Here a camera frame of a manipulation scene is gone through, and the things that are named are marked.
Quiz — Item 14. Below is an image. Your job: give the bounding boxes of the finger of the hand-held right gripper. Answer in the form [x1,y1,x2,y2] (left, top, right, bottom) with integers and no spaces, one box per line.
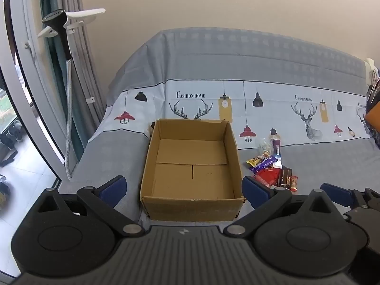
[320,183,370,209]

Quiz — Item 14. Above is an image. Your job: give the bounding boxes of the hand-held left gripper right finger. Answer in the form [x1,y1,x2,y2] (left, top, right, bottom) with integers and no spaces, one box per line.
[223,176,337,238]

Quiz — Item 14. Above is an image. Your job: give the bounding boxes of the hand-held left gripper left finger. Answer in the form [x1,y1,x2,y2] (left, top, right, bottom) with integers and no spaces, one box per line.
[36,175,146,238]

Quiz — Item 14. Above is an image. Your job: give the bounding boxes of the red snack packet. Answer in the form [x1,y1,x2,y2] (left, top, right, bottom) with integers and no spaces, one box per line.
[253,167,281,188]

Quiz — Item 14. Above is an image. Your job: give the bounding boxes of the purple snack packet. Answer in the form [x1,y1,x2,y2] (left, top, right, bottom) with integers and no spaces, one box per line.
[249,155,278,173]

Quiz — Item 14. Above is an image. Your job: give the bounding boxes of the long purple stick packet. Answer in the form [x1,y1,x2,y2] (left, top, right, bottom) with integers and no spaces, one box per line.
[272,136,285,168]

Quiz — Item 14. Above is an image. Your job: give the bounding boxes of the brown cardboard box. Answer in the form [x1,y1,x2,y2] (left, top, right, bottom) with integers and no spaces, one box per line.
[139,118,247,222]

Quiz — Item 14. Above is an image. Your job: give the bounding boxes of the brown chocolate bar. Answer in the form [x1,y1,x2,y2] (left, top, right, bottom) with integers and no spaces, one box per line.
[278,166,293,189]

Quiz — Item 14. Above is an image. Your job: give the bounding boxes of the clear candy bag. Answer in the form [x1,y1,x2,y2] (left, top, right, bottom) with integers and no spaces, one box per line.
[258,138,274,158]

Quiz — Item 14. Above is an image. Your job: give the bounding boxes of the orange bag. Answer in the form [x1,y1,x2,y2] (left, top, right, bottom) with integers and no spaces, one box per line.
[365,100,380,132]

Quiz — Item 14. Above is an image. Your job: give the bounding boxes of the black bag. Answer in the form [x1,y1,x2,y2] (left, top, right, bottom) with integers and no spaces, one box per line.
[365,82,380,149]

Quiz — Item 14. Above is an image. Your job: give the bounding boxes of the dark shoes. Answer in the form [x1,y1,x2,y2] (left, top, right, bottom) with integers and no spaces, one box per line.
[0,118,24,167]

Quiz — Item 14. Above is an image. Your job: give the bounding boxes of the grey printed bed sheet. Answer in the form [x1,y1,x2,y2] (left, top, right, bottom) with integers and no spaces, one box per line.
[58,26,380,224]

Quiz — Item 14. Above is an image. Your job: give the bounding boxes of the garment steamer with hanger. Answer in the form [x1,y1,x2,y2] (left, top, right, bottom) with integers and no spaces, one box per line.
[38,0,108,162]

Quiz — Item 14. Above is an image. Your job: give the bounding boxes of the black garment steamer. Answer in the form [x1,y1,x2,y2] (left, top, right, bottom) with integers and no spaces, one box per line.
[41,9,74,181]

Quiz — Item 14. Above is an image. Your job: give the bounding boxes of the white garment hanger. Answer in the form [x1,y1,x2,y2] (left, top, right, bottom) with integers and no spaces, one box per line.
[37,8,106,38]

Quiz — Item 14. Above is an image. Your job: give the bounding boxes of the white sliding door frame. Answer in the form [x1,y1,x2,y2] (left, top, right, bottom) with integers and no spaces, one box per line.
[0,0,70,186]

